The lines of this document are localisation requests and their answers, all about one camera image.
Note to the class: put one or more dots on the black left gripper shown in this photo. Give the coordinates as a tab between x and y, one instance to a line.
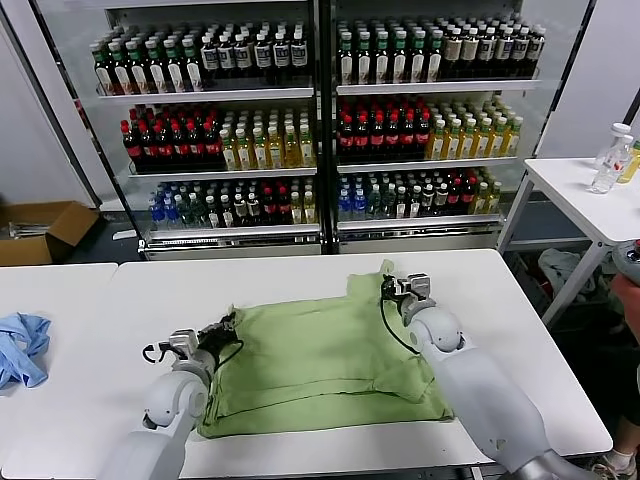
216	337

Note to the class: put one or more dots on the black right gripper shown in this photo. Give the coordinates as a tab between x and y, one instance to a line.
400	291

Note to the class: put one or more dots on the light green polo shirt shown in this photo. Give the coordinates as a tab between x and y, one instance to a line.
310	360

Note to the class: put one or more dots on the grey remote controller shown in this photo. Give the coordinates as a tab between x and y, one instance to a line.
629	260

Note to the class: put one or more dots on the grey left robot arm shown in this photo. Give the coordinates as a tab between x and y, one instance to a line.
170	400

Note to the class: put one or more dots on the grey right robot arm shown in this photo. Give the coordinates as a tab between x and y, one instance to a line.
475	380

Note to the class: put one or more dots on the person's hand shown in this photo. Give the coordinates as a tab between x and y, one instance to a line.
630	310

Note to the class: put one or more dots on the glass door beverage cooler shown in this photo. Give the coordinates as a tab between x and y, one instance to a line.
223	243
413	237

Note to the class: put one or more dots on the white cooler shelf board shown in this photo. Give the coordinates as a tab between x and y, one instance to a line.
418	222
423	165
203	94
223	173
233	230
433	87

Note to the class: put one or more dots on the dark drink bottle white cap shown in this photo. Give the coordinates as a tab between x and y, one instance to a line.
239	211
440	198
413	202
212	214
426	199
253	209
400	203
226	213

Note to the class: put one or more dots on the green tinted water bottle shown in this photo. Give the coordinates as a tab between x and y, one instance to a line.
183	213
386	202
372	203
197	213

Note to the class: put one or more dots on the blue drink bottle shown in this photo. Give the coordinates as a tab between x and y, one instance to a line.
157	213
170	213
343	204
357	204

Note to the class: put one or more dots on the red cap cola bottle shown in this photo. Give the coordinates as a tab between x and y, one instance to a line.
361	141
132	151
212	147
181	149
344	141
282	207
268	208
467	195
165	150
422	138
377	140
197	148
148	150
407	139
392	140
453	196

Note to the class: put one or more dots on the yellow tea bottle white cap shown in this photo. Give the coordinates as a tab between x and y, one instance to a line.
296	211
308	209
228	156
305	152
290	153
480	199
274	154
259	155
243	156
493	198

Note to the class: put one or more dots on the small white floor object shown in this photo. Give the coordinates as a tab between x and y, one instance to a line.
123	234

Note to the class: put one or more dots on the yellow green tea bottle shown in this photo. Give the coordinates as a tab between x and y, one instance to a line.
436	144
451	144
466	143
481	143
511	141
495	142

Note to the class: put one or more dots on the pale grey cloth pile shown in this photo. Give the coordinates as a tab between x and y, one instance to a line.
561	268

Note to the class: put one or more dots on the white side table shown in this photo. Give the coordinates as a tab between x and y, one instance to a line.
563	198

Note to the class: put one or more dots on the brown cardboard box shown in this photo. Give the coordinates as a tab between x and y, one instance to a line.
68	223

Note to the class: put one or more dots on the crumpled light blue cloth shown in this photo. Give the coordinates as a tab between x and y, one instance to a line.
23	348

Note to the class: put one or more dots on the grey green cloth pile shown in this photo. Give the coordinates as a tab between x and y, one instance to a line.
607	295

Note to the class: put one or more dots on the green cap white label bottle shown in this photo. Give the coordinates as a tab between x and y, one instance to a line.
140	76
176	73
194	72
158	74
344	63
397	63
380	63
104	76
122	76
415	62
432	61
362	63

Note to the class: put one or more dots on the bundle of metal rods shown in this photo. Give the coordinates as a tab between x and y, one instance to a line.
23	231

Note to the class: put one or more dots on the dark bottle beige label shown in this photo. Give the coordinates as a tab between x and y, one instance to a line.
451	51
468	51

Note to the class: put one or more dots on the clear bottle red label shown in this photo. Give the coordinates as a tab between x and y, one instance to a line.
606	171

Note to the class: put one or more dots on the dark bottle navy label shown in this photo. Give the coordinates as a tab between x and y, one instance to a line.
485	50
533	47
244	58
280	56
262	57
226	59
297	56
209	61
502	49
518	48

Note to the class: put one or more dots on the yellow drink bottle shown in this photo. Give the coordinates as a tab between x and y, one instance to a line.
629	166

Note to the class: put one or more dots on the open glass cooler door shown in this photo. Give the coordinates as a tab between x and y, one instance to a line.
558	73
68	113

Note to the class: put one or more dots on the clear bottle white cap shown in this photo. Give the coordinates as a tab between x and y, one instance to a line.
617	129

